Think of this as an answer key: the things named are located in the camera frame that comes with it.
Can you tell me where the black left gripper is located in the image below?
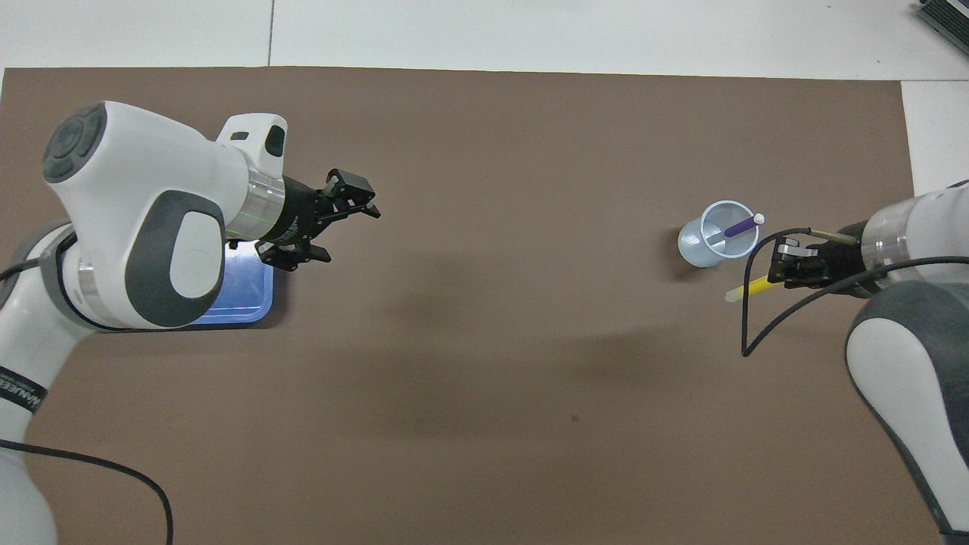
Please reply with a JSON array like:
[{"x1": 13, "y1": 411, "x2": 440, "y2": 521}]
[{"x1": 257, "y1": 168, "x2": 382, "y2": 273}]

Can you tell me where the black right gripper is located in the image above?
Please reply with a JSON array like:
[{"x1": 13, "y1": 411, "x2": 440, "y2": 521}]
[{"x1": 768, "y1": 220, "x2": 884, "y2": 294}]

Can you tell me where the yellow pen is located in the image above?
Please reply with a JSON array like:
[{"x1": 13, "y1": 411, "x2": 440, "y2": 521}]
[{"x1": 724, "y1": 276, "x2": 780, "y2": 304}]

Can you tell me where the purple pen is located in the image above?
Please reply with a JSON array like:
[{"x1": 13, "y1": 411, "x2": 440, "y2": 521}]
[{"x1": 708, "y1": 213, "x2": 765, "y2": 247}]

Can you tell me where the blue plastic tray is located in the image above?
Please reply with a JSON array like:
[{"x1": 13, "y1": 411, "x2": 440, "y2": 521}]
[{"x1": 189, "y1": 241, "x2": 275, "y2": 326}]

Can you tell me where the translucent plastic cup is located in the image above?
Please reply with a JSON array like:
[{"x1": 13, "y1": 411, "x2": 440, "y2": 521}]
[{"x1": 677, "y1": 200, "x2": 760, "y2": 268}]

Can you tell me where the brown table mat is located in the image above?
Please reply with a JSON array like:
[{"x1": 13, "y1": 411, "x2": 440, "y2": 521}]
[{"x1": 0, "y1": 67, "x2": 953, "y2": 545}]

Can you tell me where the grey ribbed device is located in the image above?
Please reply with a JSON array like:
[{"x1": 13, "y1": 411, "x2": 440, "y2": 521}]
[{"x1": 914, "y1": 0, "x2": 969, "y2": 58}]

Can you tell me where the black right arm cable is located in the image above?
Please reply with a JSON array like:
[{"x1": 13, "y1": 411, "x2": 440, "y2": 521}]
[{"x1": 740, "y1": 227, "x2": 969, "y2": 358}]

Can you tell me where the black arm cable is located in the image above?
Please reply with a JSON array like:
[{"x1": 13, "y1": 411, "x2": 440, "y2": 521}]
[
  {"x1": 740, "y1": 227, "x2": 969, "y2": 358},
  {"x1": 0, "y1": 257, "x2": 175, "y2": 545}
]

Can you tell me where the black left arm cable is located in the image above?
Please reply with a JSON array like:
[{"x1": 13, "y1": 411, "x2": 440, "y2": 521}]
[{"x1": 0, "y1": 257, "x2": 175, "y2": 545}]

